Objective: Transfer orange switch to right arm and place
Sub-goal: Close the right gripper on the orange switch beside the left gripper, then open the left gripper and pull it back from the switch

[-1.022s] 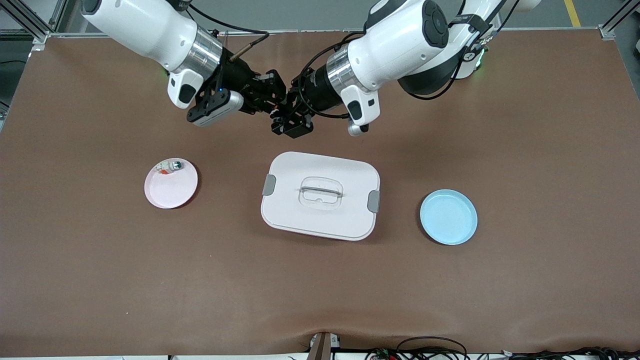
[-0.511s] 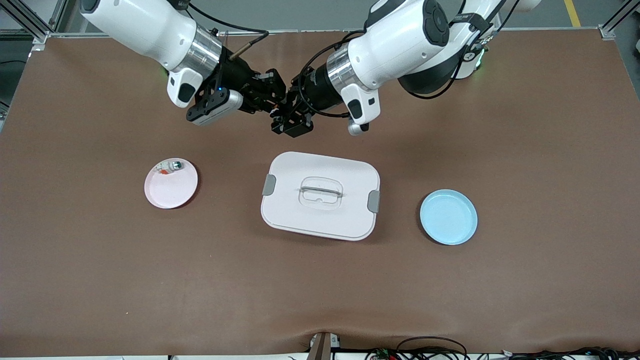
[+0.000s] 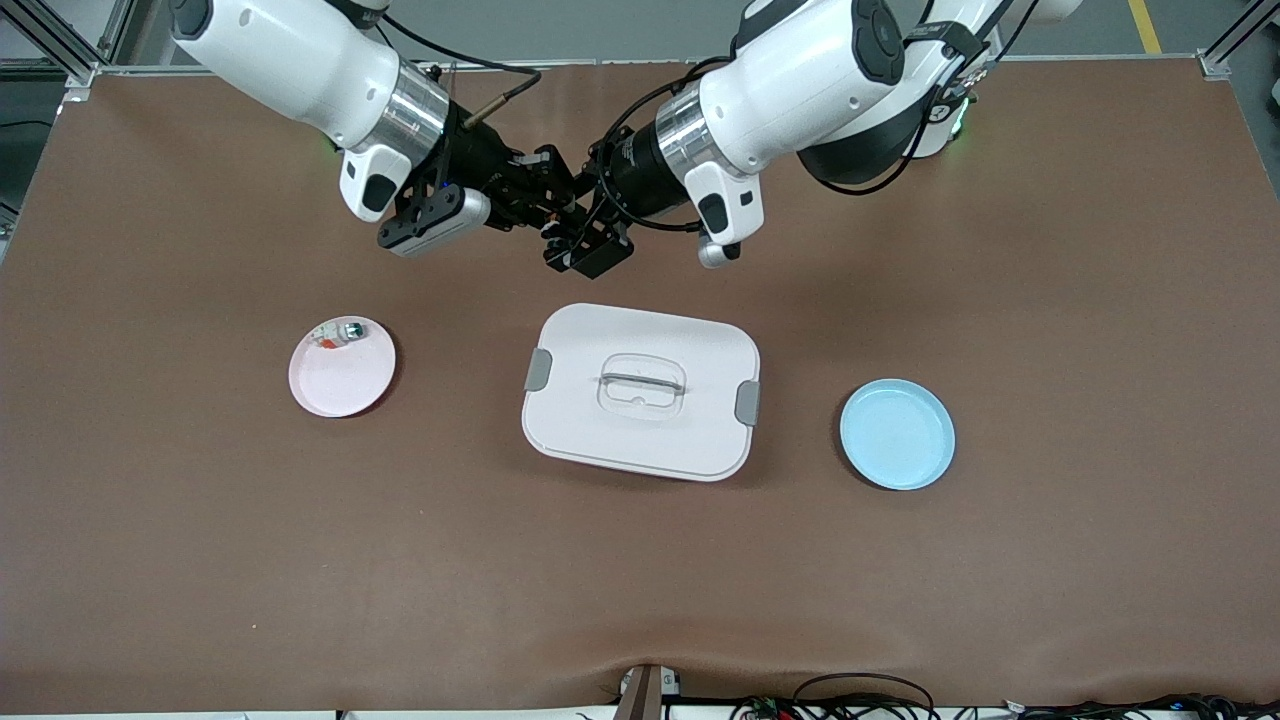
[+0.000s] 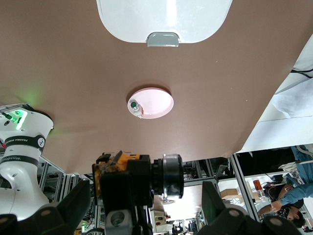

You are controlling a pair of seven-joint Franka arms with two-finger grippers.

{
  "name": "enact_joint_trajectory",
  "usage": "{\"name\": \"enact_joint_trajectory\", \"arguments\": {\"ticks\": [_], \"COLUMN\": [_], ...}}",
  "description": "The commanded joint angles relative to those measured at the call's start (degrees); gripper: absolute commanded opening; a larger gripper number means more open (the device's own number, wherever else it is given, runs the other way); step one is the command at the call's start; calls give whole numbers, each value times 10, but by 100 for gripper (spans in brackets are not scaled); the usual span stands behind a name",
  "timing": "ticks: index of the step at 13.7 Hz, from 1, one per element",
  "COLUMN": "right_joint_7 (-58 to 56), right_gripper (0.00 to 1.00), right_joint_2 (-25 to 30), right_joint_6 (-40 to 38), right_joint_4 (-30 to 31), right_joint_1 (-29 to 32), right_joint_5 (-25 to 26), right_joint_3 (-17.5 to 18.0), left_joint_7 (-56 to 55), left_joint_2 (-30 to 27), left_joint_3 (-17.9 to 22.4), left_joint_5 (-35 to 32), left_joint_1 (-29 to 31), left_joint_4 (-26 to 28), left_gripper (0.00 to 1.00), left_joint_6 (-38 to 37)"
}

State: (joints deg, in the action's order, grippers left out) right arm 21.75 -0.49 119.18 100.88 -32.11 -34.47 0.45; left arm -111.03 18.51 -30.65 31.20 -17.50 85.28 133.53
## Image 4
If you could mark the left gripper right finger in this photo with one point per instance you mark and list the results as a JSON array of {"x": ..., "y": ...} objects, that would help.
[{"x": 220, "y": 220}]

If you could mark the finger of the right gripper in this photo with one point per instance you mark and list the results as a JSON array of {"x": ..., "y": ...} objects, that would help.
[{"x": 122, "y": 191}]

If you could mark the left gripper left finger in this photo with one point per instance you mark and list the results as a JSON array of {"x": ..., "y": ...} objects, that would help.
[{"x": 61, "y": 215}]

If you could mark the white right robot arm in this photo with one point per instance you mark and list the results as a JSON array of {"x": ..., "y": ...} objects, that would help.
[{"x": 22, "y": 159}]

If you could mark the brown cardboard box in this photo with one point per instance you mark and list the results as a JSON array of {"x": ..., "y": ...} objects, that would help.
[{"x": 231, "y": 193}]

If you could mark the person in blue denim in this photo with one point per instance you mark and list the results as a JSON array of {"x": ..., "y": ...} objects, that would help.
[{"x": 293, "y": 193}]

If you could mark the pink round plate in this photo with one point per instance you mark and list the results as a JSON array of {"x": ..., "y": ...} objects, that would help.
[{"x": 156, "y": 102}]

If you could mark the grey box latch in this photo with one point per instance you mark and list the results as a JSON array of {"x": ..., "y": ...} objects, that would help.
[{"x": 162, "y": 40}]

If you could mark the white lidded storage box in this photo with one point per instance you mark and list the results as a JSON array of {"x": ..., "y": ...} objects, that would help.
[{"x": 161, "y": 17}]

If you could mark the aluminium frame post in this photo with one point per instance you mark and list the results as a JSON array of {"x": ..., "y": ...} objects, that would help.
[{"x": 240, "y": 176}]

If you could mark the green push-button switch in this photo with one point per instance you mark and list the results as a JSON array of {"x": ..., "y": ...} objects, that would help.
[{"x": 136, "y": 109}]

